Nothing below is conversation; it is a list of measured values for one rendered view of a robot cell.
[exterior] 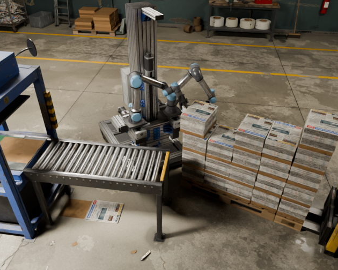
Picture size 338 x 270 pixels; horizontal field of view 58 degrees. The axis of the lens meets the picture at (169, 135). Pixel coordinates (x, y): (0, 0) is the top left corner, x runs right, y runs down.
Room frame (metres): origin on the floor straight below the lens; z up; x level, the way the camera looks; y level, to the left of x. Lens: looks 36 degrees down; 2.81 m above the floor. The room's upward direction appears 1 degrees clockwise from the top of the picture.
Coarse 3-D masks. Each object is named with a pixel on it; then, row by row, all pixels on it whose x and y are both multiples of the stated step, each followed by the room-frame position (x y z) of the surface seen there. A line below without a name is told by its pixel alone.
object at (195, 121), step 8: (184, 112) 2.81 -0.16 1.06; (192, 112) 2.82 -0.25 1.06; (200, 112) 2.83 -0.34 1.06; (184, 120) 2.77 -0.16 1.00; (192, 120) 2.72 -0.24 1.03; (200, 120) 2.68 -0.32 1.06; (208, 120) 2.73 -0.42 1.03; (184, 128) 2.77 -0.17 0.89; (192, 128) 2.72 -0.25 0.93; (200, 128) 2.68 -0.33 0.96; (208, 128) 2.77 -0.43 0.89
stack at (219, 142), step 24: (192, 144) 2.71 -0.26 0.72; (216, 144) 2.59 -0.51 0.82; (192, 168) 2.71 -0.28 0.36; (216, 168) 2.57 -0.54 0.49; (240, 168) 2.45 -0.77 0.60; (264, 168) 2.34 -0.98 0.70; (288, 168) 2.25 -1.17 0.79; (216, 192) 2.55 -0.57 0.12; (240, 192) 2.42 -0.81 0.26; (264, 216) 2.28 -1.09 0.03
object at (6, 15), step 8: (0, 0) 8.94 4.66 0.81; (8, 0) 8.74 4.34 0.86; (0, 8) 8.68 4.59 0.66; (8, 8) 8.66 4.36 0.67; (16, 8) 9.04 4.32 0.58; (0, 16) 8.77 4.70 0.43; (8, 16) 8.84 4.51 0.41; (16, 16) 8.94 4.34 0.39; (24, 16) 9.27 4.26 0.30; (0, 24) 8.70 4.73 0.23; (8, 24) 8.67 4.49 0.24; (16, 24) 8.78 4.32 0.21
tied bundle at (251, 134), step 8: (248, 120) 2.69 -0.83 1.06; (256, 120) 2.69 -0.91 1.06; (264, 120) 2.69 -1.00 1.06; (272, 120) 2.70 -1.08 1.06; (240, 128) 2.54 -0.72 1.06; (248, 128) 2.54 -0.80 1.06; (256, 128) 2.54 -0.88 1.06; (264, 128) 2.55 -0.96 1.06; (240, 136) 2.48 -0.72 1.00; (248, 136) 2.44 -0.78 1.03; (256, 136) 2.41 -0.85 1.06; (264, 136) 2.41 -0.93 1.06; (240, 144) 2.47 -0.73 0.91; (248, 144) 2.44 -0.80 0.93; (256, 144) 2.41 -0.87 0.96
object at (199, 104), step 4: (196, 100) 3.09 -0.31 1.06; (192, 104) 2.99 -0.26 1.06; (196, 104) 2.99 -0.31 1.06; (200, 104) 2.99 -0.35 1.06; (204, 104) 2.99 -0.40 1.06; (208, 104) 2.99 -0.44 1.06; (212, 104) 3.00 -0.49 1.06; (200, 108) 2.92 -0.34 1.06; (204, 108) 2.92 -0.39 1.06; (208, 108) 2.92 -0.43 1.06; (212, 108) 2.92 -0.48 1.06; (216, 108) 2.92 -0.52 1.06; (216, 112) 2.94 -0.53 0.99; (216, 116) 2.97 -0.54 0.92; (212, 120) 2.87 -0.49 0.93
